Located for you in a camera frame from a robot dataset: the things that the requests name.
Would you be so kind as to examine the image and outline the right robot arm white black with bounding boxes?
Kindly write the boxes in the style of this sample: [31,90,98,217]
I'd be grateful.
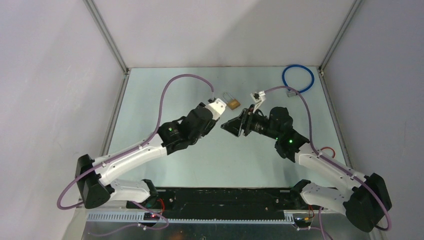
[221,107,392,233]

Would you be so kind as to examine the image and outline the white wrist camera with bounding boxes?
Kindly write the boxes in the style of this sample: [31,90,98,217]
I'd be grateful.
[205,98,227,121]
[250,91,266,113]

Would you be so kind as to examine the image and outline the red wire loop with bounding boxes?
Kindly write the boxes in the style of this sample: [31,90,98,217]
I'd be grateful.
[320,146,336,159]

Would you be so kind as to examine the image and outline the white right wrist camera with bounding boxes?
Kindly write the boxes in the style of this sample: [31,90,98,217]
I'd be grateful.
[250,91,266,113]

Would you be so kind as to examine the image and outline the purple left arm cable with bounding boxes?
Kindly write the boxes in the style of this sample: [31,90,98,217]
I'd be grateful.
[56,73,215,231]

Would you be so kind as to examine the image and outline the blue cable lock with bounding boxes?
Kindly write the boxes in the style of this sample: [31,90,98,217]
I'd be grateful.
[281,64,317,97]

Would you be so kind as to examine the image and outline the brass padlock silver shackle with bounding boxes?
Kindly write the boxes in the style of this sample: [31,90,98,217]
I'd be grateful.
[222,92,241,110]

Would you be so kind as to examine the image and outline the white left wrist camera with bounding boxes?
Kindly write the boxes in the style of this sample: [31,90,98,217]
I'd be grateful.
[205,98,227,121]

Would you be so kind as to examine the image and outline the grey slotted cable duct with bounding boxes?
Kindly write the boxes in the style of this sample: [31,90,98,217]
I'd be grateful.
[86,211,295,224]

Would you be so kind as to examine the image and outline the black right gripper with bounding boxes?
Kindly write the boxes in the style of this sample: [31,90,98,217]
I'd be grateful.
[221,104,281,141]

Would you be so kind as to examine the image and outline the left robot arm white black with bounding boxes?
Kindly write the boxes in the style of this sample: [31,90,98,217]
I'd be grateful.
[75,98,226,209]

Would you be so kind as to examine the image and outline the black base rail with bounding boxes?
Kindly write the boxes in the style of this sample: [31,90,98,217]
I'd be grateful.
[142,187,310,220]

